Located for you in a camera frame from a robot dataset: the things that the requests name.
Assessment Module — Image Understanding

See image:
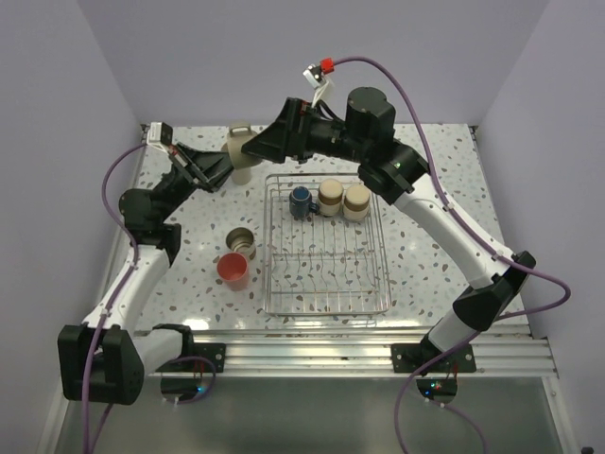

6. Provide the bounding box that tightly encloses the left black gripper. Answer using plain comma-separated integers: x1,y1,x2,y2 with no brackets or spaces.
153,142,243,224

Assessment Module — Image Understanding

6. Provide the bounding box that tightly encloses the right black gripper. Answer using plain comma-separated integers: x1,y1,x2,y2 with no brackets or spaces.
242,96,370,165

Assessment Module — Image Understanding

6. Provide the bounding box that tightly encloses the small grey-green mug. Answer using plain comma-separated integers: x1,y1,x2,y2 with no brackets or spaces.
222,122,262,170

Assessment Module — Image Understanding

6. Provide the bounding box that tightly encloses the dark blue mug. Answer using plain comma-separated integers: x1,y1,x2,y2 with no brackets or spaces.
288,186,320,220

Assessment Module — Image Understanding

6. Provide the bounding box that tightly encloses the cream brown-banded cup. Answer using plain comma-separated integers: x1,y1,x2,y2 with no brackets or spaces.
342,183,371,221
318,179,344,217

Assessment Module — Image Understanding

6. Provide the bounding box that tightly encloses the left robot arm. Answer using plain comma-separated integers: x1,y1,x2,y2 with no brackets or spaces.
58,143,233,405

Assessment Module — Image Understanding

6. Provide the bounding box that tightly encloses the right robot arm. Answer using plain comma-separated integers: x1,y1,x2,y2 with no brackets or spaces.
242,87,536,372

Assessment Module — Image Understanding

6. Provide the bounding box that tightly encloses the tall beige plastic cup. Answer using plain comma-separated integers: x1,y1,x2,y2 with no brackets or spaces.
231,167,251,185

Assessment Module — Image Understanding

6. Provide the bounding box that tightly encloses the red plastic cup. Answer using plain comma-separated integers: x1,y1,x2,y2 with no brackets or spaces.
216,252,250,291

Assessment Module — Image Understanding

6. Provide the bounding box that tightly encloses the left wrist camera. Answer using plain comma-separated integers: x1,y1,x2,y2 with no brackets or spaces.
146,122,173,151

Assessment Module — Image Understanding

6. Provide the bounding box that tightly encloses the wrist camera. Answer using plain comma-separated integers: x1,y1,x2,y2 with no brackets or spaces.
146,122,173,151
302,58,335,107

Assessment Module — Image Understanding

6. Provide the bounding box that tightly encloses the steel cup with handle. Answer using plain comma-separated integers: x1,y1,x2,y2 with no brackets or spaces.
226,227,256,261

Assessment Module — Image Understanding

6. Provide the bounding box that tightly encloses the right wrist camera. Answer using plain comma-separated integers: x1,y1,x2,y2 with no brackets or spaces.
302,58,335,107

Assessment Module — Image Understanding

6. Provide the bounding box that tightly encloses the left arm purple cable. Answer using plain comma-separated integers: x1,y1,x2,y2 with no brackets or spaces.
80,141,157,454

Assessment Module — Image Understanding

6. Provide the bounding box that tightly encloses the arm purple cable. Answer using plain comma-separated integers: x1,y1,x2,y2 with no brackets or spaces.
330,55,573,454
80,141,157,454

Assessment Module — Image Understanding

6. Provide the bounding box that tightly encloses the wire dish rack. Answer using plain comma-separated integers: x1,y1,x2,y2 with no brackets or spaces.
263,173,391,317

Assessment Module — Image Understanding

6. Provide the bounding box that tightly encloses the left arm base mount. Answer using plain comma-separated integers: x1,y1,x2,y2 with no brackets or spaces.
158,342,227,374

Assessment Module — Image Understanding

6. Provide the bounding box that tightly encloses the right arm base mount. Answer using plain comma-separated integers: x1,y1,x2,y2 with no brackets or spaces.
390,342,477,375

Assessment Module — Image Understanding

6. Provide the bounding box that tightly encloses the aluminium rail frame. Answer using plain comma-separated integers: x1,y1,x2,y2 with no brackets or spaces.
192,325,557,377

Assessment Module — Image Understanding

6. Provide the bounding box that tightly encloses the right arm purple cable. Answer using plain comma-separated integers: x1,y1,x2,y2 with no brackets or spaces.
330,55,573,454

